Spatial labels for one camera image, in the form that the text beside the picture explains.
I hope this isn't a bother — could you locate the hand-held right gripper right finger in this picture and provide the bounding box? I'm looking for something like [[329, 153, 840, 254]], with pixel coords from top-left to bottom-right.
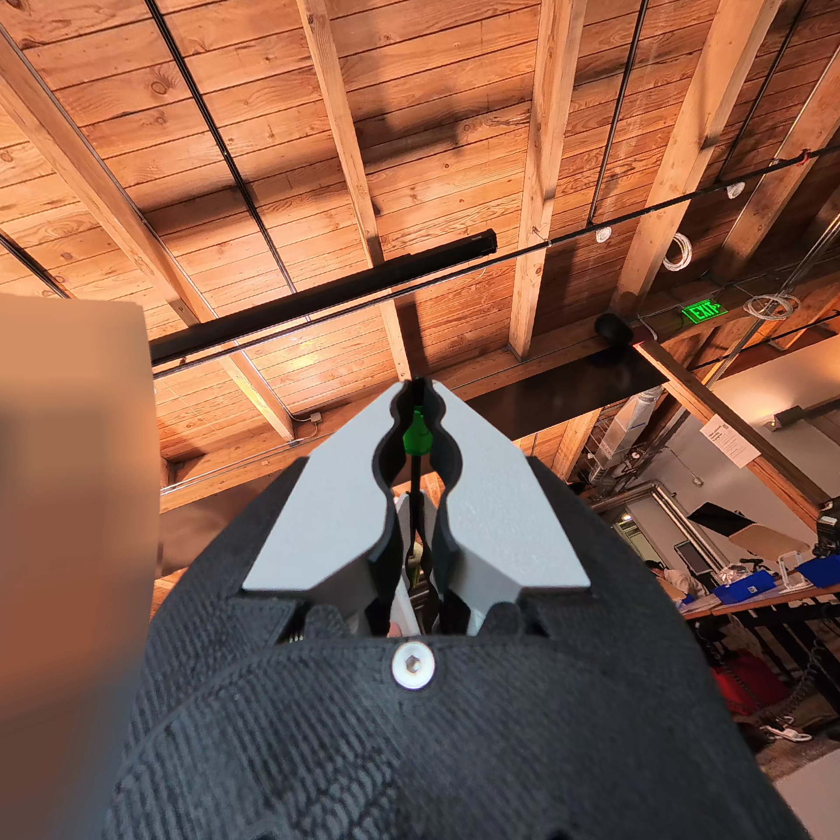
[[422, 378, 592, 636]]

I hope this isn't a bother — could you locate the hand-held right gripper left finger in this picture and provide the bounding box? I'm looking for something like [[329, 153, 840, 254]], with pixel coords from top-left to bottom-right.
[[241, 378, 416, 636]]

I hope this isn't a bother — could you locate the black axle rod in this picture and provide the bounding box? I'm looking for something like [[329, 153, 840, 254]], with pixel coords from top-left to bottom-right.
[[408, 453, 426, 592]]

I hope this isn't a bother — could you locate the black round ceiling speaker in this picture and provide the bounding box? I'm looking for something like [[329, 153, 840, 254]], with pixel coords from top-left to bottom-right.
[[594, 312, 635, 361]]

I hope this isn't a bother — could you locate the black ceiling light bar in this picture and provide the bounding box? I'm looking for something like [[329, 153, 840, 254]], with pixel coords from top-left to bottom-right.
[[150, 227, 498, 368]]

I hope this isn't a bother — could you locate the long wooden table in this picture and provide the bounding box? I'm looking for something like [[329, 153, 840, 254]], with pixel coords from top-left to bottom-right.
[[682, 581, 840, 664]]

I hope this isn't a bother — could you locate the black and tan board stand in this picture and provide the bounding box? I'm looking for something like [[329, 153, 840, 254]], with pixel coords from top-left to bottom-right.
[[686, 500, 809, 560]]

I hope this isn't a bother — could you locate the red bean bag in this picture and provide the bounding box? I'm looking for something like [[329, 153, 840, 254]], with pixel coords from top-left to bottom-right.
[[712, 651, 790, 718]]

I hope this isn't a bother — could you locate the green lit exit sign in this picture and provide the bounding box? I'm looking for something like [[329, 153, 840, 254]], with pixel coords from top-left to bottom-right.
[[680, 298, 731, 327]]

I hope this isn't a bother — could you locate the thin black ceiling pipe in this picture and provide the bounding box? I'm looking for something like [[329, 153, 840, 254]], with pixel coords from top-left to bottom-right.
[[152, 147, 840, 380]]

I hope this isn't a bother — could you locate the black equipment case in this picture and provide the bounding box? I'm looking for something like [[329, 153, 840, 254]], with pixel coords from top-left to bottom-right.
[[812, 497, 840, 559]]

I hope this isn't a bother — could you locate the short silver air duct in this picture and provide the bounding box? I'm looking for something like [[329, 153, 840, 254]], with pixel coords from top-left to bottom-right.
[[586, 386, 667, 483]]

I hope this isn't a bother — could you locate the wooden support post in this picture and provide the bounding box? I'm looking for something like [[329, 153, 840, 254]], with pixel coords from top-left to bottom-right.
[[632, 338, 833, 526]]

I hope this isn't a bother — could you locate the white paper post notice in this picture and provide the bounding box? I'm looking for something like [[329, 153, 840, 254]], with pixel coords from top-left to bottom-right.
[[698, 413, 763, 469]]

